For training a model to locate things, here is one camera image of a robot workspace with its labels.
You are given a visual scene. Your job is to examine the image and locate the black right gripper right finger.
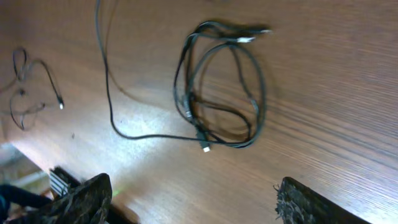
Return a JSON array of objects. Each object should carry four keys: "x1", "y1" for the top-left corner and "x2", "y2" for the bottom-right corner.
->
[{"x1": 274, "y1": 177, "x2": 369, "y2": 224}]

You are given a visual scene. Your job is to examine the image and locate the black cable with silver USB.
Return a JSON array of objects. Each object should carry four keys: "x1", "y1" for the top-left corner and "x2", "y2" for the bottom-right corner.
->
[{"x1": 95, "y1": 0, "x2": 212, "y2": 153}]

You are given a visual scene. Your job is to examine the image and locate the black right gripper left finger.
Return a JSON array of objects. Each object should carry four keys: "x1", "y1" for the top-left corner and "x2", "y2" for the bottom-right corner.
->
[{"x1": 9, "y1": 173, "x2": 113, "y2": 224}]

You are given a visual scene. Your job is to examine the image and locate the black cable with micro plug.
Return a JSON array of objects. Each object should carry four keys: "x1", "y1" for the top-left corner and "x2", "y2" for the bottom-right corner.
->
[{"x1": 0, "y1": 46, "x2": 65, "y2": 131}]

